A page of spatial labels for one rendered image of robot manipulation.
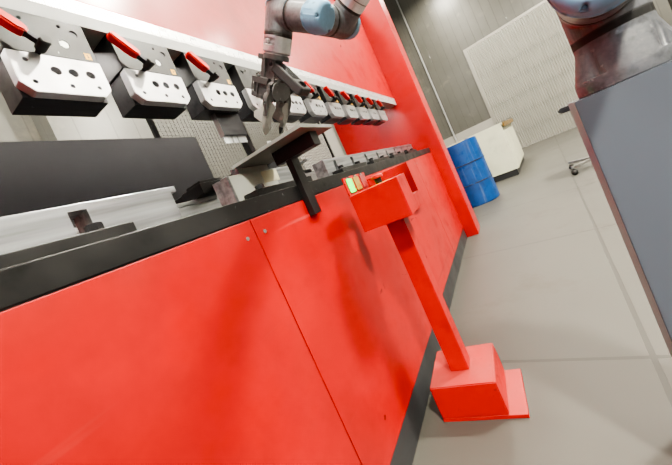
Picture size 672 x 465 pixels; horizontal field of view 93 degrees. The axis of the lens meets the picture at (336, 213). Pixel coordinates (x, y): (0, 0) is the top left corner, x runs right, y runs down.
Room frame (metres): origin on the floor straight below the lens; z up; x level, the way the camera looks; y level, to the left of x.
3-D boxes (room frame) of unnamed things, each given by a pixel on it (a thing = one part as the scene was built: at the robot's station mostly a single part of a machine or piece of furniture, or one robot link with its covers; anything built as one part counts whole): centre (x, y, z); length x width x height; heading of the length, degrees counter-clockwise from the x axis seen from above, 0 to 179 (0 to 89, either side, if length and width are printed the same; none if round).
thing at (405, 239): (1.03, -0.17, 0.39); 0.06 x 0.06 x 0.54; 63
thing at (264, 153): (0.94, 0.06, 1.00); 0.26 x 0.18 x 0.01; 61
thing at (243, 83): (1.16, 0.11, 1.26); 0.15 x 0.09 x 0.17; 151
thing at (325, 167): (2.11, -0.42, 0.92); 1.68 x 0.06 x 0.10; 151
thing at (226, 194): (1.06, 0.17, 0.92); 0.39 x 0.06 x 0.10; 151
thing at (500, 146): (6.15, -2.48, 0.42); 2.22 x 1.82 x 0.83; 54
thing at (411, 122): (3.08, -0.77, 1.15); 0.85 x 0.25 x 2.30; 61
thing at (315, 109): (1.51, -0.09, 1.26); 0.15 x 0.09 x 0.17; 151
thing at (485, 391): (1.02, -0.20, 0.06); 0.25 x 0.20 x 0.12; 63
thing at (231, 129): (1.01, 0.19, 1.13); 0.10 x 0.02 x 0.10; 151
